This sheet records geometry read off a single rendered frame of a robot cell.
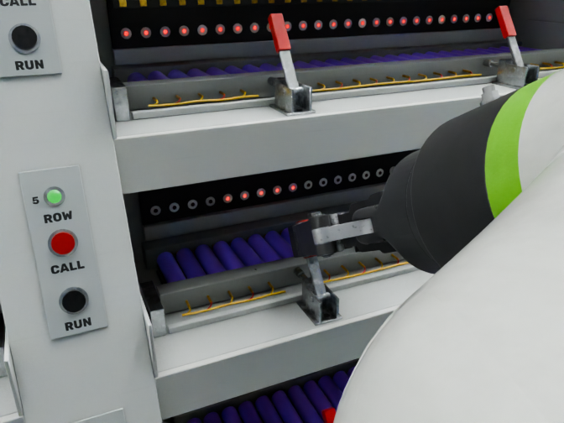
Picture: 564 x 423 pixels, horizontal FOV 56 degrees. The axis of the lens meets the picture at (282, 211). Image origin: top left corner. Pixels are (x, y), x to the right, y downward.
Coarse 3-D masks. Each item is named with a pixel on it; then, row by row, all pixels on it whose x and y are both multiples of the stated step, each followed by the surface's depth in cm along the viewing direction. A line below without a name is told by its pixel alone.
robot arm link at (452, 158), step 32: (448, 128) 25; (480, 128) 22; (416, 160) 26; (448, 160) 23; (480, 160) 21; (416, 192) 25; (448, 192) 23; (480, 192) 21; (416, 224) 26; (448, 224) 24; (480, 224) 22; (448, 256) 25
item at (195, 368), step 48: (336, 192) 66; (144, 288) 48; (288, 288) 53; (384, 288) 53; (192, 336) 46; (240, 336) 46; (288, 336) 46; (336, 336) 48; (192, 384) 43; (240, 384) 45
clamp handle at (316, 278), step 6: (306, 258) 49; (312, 258) 49; (312, 264) 49; (318, 264) 49; (312, 270) 49; (318, 270) 49; (312, 276) 49; (318, 276) 49; (312, 282) 49; (318, 282) 49; (318, 288) 48; (324, 288) 49; (318, 294) 48
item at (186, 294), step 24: (264, 264) 53; (288, 264) 53; (336, 264) 55; (360, 264) 55; (168, 288) 49; (192, 288) 49; (216, 288) 50; (240, 288) 51; (264, 288) 52; (168, 312) 49; (192, 312) 48
